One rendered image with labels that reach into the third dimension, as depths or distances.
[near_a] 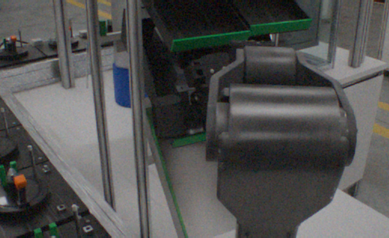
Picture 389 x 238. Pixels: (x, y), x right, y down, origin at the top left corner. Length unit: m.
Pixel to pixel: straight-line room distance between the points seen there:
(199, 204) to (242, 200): 0.57
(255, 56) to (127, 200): 0.87
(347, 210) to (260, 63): 0.88
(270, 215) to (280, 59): 0.11
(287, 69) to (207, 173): 0.56
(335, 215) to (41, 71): 1.32
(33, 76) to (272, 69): 1.65
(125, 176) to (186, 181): 0.43
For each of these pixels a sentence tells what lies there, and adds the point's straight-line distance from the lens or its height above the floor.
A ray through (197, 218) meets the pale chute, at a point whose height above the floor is 1.02.
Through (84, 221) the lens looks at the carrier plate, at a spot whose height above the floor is 0.97.
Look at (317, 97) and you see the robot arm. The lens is 0.24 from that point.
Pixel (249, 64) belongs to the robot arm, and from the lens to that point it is 0.31.
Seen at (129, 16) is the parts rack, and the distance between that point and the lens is 0.71.
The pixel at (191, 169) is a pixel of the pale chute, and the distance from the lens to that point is 0.84.
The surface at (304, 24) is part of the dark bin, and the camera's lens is 0.79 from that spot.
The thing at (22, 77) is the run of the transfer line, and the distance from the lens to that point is 1.90.
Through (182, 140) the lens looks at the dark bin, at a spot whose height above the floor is 1.20.
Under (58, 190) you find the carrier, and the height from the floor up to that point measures 0.97.
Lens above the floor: 1.54
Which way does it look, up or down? 26 degrees down
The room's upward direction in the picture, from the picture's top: straight up
